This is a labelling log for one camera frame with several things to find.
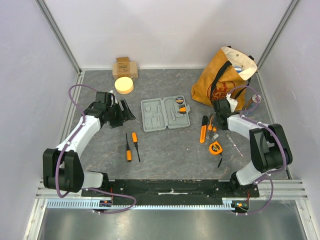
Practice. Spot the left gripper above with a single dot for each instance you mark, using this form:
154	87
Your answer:
125	115

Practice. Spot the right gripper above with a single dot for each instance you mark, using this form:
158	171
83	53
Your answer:
215	124

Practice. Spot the orange handled pliers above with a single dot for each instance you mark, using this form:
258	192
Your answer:
211	129

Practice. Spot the orange screwdriver thin shaft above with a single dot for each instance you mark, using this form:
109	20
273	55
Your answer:
135	141

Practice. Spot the grey plastic tool case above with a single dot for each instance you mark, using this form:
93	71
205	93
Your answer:
161	113

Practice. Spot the orange screwdriver thick shaft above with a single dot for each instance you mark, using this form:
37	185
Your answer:
128	151

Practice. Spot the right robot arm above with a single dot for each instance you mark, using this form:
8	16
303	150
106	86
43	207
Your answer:
269	148

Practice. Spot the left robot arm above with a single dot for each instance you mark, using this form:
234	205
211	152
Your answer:
62	168

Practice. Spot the orange utility knife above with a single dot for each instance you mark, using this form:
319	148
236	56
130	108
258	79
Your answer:
203	129

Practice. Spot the clear voltage tester screwdriver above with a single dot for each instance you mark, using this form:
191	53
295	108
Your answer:
234	144

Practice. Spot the yellow round sponge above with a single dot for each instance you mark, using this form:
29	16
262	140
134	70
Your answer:
124	85

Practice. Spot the orange tape measure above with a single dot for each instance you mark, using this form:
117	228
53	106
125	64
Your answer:
216	149

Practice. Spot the blue drink can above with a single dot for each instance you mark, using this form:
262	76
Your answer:
252	104

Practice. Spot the orange bit set holder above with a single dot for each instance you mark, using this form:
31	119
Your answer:
182	109

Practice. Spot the yellow Trader Joe's tote bag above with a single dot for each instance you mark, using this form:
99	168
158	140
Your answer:
229	71

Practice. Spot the brown cardboard box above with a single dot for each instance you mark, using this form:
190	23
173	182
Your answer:
124	67

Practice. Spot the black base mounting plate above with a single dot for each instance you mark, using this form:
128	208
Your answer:
179	191

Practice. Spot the grey slotted cable duct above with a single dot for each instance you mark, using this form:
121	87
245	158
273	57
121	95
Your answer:
108	204

